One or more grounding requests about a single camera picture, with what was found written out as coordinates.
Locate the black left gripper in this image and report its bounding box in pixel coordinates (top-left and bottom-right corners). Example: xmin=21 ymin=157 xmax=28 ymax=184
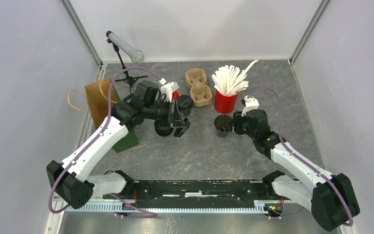
xmin=143 ymin=97 xmax=186 ymax=127

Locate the dark translucent cup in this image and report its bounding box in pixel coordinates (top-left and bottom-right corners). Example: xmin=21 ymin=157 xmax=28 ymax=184
xmin=177 ymin=95 xmax=193 ymax=117
xmin=214 ymin=115 xmax=232 ymax=137

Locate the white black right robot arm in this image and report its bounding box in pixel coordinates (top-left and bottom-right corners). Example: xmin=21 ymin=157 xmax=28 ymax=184
xmin=230 ymin=109 xmax=360 ymax=231

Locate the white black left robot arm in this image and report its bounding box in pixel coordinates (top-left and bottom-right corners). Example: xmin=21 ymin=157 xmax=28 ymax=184
xmin=46 ymin=80 xmax=190 ymax=209

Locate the red cylindrical straw holder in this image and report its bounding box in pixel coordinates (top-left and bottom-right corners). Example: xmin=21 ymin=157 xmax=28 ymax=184
xmin=214 ymin=91 xmax=238 ymax=114

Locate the brown cardboard cup carrier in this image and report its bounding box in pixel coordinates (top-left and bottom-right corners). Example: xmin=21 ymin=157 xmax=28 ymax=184
xmin=185 ymin=68 xmax=213 ymax=107

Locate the green bag holder block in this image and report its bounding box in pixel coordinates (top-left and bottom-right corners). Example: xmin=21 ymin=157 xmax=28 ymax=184
xmin=95 ymin=92 xmax=139 ymax=154

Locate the grey microphone on stand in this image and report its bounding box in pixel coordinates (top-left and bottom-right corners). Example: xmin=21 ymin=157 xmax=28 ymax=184
xmin=106 ymin=31 xmax=148 ymax=93

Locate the brown paper bag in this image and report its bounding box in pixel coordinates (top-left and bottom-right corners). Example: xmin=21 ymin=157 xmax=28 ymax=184
xmin=67 ymin=78 xmax=119 ymax=128

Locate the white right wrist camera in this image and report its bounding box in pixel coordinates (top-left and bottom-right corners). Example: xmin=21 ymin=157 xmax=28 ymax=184
xmin=241 ymin=96 xmax=260 ymax=117

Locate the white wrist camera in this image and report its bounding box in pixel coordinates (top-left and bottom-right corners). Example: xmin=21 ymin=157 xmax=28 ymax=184
xmin=241 ymin=96 xmax=260 ymax=117
xmin=159 ymin=78 xmax=180 ymax=102

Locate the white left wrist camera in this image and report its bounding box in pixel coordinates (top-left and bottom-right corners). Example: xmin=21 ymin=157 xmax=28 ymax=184
xmin=159 ymin=78 xmax=180 ymax=102

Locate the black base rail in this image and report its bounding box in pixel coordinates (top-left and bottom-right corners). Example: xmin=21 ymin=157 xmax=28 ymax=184
xmin=118 ymin=179 xmax=288 ymax=209

